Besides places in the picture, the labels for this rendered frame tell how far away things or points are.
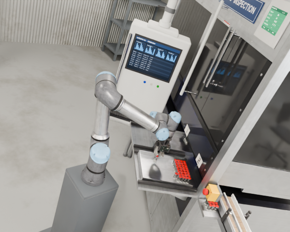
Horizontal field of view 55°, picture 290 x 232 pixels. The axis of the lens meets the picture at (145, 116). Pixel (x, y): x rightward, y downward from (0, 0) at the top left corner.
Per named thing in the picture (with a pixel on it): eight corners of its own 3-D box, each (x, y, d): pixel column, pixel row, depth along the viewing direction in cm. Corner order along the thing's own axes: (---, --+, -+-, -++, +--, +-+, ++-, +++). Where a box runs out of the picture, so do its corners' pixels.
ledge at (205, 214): (216, 203, 182) (217, 201, 181) (223, 220, 171) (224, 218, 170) (197, 200, 178) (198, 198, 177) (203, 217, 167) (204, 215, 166)
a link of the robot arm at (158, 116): (153, 118, 163) (171, 121, 166) (151, 107, 173) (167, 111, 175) (149, 128, 167) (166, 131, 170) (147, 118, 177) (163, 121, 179)
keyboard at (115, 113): (152, 120, 253) (153, 118, 251) (151, 129, 241) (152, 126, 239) (109, 107, 249) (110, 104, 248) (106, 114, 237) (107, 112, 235)
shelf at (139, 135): (183, 134, 240) (184, 132, 239) (207, 199, 182) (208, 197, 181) (129, 123, 227) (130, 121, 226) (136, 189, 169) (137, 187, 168)
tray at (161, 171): (182, 161, 203) (184, 158, 202) (190, 189, 182) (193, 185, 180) (137, 153, 195) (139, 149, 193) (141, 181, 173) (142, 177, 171)
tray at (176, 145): (185, 136, 235) (187, 132, 233) (193, 156, 213) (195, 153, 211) (147, 128, 226) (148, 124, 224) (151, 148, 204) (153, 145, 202)
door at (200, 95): (185, 83, 241) (215, 16, 212) (200, 113, 203) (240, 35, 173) (185, 83, 241) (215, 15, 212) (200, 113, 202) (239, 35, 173)
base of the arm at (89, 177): (88, 188, 167) (91, 177, 162) (76, 171, 175) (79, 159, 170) (108, 182, 177) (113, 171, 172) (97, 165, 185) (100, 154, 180)
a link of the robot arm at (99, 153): (85, 171, 164) (90, 153, 158) (87, 155, 176) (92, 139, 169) (106, 174, 168) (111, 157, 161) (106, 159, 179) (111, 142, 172)
